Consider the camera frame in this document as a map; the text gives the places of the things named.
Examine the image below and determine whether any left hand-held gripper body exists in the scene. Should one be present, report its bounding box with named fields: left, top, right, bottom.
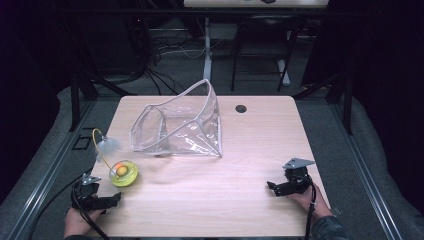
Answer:
left=70, top=173, right=102, bottom=212

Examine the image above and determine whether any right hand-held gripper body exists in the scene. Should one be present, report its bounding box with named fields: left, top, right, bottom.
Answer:
left=281, top=157, right=316, bottom=196

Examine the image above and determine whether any person's right hand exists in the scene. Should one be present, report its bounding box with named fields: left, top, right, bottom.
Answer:
left=285, top=184, right=333, bottom=220

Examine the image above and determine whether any person's left hand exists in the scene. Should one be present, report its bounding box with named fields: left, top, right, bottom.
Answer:
left=63, top=206, right=105, bottom=240

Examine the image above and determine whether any yellow cat toy with feather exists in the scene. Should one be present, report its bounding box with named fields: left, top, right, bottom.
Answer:
left=92, top=128, right=139, bottom=188

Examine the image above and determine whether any black square floor socket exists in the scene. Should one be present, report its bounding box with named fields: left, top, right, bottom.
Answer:
left=71, top=126, right=96, bottom=152

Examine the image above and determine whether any clear plastic zipper bag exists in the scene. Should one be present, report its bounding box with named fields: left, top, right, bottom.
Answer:
left=129, top=78, right=224, bottom=159

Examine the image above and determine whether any black chair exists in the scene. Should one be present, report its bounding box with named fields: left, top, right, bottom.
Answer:
left=230, top=13, right=302, bottom=93

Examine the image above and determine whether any white background desk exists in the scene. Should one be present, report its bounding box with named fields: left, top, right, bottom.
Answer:
left=183, top=0, right=330, bottom=82

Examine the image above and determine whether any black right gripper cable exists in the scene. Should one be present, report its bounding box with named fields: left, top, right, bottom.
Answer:
left=303, top=174, right=318, bottom=240

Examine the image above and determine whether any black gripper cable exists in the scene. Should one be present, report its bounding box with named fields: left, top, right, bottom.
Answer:
left=27, top=168, right=112, bottom=240
left=303, top=174, right=318, bottom=240

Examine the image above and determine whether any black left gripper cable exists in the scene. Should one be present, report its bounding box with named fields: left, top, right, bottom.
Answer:
left=27, top=168, right=112, bottom=240

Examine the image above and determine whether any grey aluminium floor rail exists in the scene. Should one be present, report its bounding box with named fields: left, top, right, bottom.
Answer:
left=329, top=101, right=405, bottom=240
left=5, top=99, right=98, bottom=240

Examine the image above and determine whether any black metal frame stand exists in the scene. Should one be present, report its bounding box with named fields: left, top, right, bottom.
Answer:
left=64, top=19, right=138, bottom=132
left=292, top=66, right=355, bottom=136

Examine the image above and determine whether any bundle of floor cables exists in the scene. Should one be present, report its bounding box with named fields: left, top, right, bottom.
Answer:
left=133, top=29, right=214, bottom=97

